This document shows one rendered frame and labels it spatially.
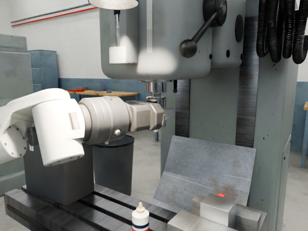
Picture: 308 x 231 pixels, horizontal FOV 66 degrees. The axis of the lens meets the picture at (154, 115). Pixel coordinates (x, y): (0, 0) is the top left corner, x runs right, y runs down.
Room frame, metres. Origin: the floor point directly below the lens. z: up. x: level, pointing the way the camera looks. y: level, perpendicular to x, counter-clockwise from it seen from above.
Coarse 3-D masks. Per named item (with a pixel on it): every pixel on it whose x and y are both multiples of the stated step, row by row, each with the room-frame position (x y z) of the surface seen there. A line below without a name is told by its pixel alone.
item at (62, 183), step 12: (84, 144) 0.75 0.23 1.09; (24, 156) 0.79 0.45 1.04; (36, 156) 0.75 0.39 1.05; (84, 156) 0.75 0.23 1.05; (24, 168) 0.80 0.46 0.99; (36, 168) 0.76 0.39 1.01; (48, 168) 0.72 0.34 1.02; (60, 168) 0.69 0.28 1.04; (72, 168) 0.71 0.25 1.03; (84, 168) 0.75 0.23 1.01; (36, 180) 0.76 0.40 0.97; (48, 180) 0.72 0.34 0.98; (60, 180) 0.69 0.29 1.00; (72, 180) 0.71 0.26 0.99; (84, 180) 0.75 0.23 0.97; (36, 192) 0.76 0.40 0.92; (48, 192) 0.73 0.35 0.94; (60, 192) 0.69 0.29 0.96; (72, 192) 0.70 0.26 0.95; (84, 192) 0.74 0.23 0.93
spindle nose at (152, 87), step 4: (148, 84) 0.54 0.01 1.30; (152, 84) 0.53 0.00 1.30; (156, 84) 0.53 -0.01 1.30; (160, 84) 0.53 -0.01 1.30; (164, 84) 0.54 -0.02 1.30; (148, 88) 0.54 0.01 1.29; (152, 88) 0.53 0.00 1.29; (156, 88) 0.53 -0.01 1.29; (160, 88) 0.53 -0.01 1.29; (164, 88) 0.54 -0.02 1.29; (148, 92) 0.54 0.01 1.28; (152, 92) 0.53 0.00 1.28; (156, 92) 0.53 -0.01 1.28; (160, 92) 0.53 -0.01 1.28; (164, 92) 0.54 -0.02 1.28
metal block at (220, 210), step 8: (208, 200) 0.47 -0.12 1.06; (216, 200) 0.47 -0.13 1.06; (224, 200) 0.47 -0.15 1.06; (232, 200) 0.47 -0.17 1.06; (200, 208) 0.46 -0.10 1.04; (208, 208) 0.45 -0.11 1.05; (216, 208) 0.44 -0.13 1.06; (224, 208) 0.44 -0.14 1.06; (232, 208) 0.45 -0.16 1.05; (200, 216) 0.46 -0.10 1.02; (208, 216) 0.45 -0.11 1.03; (216, 216) 0.44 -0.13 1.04; (224, 216) 0.43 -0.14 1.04; (232, 216) 0.45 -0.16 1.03; (224, 224) 0.43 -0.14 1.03; (232, 224) 0.45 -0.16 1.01
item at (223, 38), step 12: (228, 0) 0.59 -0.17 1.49; (240, 0) 0.67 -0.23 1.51; (228, 12) 0.59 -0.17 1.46; (240, 12) 0.67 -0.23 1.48; (228, 24) 0.59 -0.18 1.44; (240, 24) 0.66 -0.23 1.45; (216, 36) 0.58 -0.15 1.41; (228, 36) 0.60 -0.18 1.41; (240, 36) 0.67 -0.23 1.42; (216, 48) 0.58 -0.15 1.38; (228, 48) 0.60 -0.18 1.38; (240, 48) 0.69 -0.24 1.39; (216, 60) 0.58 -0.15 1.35; (228, 60) 0.61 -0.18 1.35; (240, 60) 0.70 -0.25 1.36
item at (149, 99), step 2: (148, 96) 0.56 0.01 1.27; (150, 96) 0.56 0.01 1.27; (162, 96) 0.56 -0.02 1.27; (146, 98) 0.55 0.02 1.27; (148, 98) 0.54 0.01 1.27; (150, 98) 0.53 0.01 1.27; (152, 98) 0.53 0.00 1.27; (154, 98) 0.53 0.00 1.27; (156, 98) 0.53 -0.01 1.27; (158, 98) 0.53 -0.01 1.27; (160, 98) 0.53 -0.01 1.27; (162, 98) 0.54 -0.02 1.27; (164, 98) 0.54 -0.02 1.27; (146, 100) 0.55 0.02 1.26; (148, 100) 0.54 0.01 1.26; (150, 100) 0.53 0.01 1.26; (152, 100) 0.53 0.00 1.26; (154, 100) 0.53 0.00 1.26; (156, 100) 0.53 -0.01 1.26; (158, 100) 0.53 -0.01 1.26; (160, 100) 0.53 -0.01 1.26; (162, 100) 0.54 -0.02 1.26; (164, 100) 0.54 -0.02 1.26
